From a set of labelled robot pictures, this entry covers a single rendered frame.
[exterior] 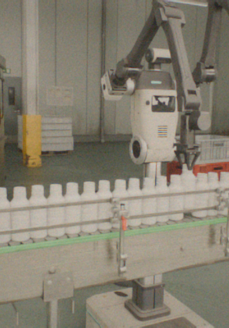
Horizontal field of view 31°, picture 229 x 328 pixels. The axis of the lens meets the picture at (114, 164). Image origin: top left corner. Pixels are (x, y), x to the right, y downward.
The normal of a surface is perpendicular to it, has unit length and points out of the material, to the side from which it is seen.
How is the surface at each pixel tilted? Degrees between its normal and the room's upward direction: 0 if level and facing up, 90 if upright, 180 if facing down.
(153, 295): 90
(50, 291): 90
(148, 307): 90
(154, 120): 90
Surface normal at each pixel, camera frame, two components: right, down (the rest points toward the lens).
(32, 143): 0.44, 0.15
